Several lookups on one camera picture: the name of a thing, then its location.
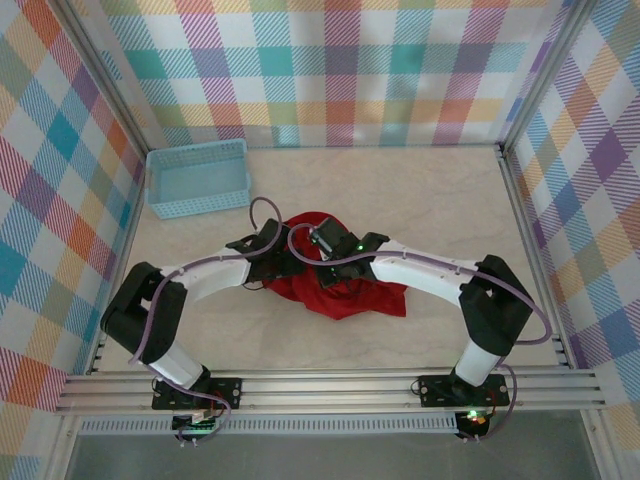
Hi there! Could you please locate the red t-shirt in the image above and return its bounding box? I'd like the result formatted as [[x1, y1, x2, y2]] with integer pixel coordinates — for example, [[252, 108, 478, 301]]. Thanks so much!
[[262, 210, 409, 322]]

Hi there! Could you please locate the light blue plastic basket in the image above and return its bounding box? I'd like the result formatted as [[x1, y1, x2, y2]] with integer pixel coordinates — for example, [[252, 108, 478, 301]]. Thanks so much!
[[145, 138, 252, 221]]

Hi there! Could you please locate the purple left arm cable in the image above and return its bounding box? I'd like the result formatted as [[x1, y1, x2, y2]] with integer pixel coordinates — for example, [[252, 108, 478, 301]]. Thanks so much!
[[129, 196, 291, 447]]

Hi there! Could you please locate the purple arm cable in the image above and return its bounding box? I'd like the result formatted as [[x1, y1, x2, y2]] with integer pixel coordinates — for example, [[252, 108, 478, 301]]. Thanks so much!
[[287, 223, 549, 445], [129, 196, 291, 447]]

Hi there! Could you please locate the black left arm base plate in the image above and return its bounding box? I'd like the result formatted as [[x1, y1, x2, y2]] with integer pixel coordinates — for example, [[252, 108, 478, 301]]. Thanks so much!
[[152, 377, 244, 411]]

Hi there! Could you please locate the aluminium table edge rail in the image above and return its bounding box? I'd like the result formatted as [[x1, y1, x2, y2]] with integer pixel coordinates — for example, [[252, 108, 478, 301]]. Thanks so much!
[[84, 149, 151, 376], [497, 147, 576, 369]]

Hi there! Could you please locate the aluminium mounting rail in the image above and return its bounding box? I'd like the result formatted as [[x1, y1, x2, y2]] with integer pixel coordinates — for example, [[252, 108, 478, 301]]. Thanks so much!
[[54, 369, 609, 414]]

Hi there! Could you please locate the white slotted cable duct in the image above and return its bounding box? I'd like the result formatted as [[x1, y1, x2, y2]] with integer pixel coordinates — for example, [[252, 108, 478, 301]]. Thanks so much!
[[79, 413, 459, 435]]

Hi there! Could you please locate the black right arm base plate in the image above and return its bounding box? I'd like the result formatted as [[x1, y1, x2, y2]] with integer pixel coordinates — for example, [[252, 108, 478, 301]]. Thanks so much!
[[417, 373, 511, 407]]

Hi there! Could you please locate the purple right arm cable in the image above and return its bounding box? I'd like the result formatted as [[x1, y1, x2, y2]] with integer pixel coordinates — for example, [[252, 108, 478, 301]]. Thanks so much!
[[287, 223, 549, 445]]

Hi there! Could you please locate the aluminium frame post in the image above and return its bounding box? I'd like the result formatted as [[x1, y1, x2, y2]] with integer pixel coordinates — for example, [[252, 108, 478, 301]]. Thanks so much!
[[59, 0, 154, 161], [497, 0, 599, 154]]

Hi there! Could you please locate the aluminium lower frame bar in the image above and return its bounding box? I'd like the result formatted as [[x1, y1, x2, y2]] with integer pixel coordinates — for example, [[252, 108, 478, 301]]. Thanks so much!
[[582, 412, 615, 480], [47, 414, 81, 480]]

